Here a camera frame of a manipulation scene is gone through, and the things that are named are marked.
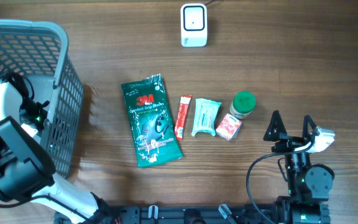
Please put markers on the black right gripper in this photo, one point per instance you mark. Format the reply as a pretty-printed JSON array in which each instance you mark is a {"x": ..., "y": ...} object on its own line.
[{"x": 289, "y": 142}]

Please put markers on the green lid jar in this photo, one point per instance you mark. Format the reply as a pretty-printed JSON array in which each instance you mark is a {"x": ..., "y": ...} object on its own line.
[{"x": 243, "y": 104}]

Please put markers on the red white tissue pack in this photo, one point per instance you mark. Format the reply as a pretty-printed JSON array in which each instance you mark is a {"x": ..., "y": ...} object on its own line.
[{"x": 229, "y": 127}]

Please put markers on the light green wipes pack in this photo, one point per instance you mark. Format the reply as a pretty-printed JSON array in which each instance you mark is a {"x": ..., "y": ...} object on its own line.
[{"x": 205, "y": 114}]

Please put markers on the red coffee stick sachet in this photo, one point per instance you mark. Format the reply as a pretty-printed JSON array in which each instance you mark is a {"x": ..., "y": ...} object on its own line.
[{"x": 181, "y": 116}]

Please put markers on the green 3M gloves packet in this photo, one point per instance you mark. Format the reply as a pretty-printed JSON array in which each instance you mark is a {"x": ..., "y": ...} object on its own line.
[{"x": 151, "y": 122}]

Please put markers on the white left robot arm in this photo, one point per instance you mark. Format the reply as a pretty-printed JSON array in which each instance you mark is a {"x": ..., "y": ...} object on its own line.
[{"x": 27, "y": 172}]

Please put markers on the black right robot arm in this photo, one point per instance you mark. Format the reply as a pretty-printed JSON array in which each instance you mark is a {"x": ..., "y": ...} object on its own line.
[{"x": 308, "y": 184}]

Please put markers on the white barcode scanner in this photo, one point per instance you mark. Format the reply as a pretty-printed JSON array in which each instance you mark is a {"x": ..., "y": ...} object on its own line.
[{"x": 194, "y": 25}]

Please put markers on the grey plastic basket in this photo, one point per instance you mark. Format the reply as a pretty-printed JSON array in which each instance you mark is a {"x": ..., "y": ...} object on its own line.
[{"x": 39, "y": 51}]

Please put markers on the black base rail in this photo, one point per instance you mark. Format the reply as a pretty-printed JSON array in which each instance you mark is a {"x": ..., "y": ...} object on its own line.
[{"x": 246, "y": 214}]

